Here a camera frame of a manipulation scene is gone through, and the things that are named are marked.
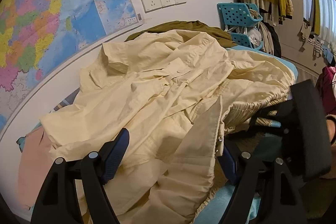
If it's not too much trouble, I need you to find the cream yellow coat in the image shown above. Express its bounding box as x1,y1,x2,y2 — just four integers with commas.
41,30,295,223

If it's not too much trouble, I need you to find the person's right hand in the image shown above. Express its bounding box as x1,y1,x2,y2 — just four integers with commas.
326,115,336,145

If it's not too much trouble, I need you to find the pink folded garment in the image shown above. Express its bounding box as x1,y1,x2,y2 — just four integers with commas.
17,126,53,210

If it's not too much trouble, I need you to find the teal bed sheet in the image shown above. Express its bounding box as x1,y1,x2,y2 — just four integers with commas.
16,44,299,224

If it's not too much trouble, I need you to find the olive green jacket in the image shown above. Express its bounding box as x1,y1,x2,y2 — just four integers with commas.
125,20,236,48

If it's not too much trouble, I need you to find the teal plastic basket rack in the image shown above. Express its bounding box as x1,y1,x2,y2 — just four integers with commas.
217,2,263,51

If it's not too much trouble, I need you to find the colourful wall map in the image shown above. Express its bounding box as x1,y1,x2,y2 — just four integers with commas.
1,0,142,126

